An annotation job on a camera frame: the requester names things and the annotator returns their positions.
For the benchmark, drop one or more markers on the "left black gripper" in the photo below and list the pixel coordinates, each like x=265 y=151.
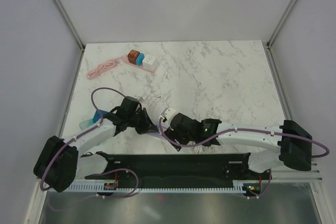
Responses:
x=147 y=126

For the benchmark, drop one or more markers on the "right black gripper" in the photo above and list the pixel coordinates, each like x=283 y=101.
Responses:
x=172 y=134

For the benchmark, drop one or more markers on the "purple power strip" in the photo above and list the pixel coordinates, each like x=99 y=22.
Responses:
x=157 y=135

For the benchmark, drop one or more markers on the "blue cube plug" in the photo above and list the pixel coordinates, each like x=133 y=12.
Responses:
x=97 y=115

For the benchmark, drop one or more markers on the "teal power strip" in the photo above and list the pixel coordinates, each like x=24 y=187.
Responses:
x=87 y=123

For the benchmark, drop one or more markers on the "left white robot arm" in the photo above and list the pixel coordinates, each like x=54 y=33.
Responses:
x=64 y=160

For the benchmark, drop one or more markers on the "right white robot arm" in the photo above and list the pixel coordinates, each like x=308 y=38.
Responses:
x=288 y=144

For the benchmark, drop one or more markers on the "white cube plug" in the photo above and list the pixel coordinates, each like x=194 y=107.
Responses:
x=150 y=63

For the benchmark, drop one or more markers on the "light blue plug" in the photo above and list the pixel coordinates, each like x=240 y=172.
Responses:
x=139 y=59

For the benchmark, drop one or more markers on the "brown cube plug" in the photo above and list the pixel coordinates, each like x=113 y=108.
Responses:
x=132 y=56

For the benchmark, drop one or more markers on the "pink power strip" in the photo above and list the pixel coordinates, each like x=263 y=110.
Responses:
x=125 y=60

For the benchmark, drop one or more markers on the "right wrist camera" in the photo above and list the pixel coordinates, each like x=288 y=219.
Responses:
x=168 y=114

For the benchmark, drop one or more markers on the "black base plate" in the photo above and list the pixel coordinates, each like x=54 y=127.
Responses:
x=178 y=170

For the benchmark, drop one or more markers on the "white cable duct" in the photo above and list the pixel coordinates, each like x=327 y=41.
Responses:
x=101 y=187

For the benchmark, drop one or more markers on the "aluminium rail bar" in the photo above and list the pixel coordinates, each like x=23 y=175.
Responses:
x=284 y=174

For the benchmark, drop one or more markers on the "left aluminium frame post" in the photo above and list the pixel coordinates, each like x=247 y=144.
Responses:
x=66 y=18

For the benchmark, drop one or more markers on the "aluminium frame post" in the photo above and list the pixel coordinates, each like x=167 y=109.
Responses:
x=66 y=18
x=279 y=26

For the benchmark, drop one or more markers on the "right aluminium frame post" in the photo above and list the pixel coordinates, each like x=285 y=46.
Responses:
x=279 y=26

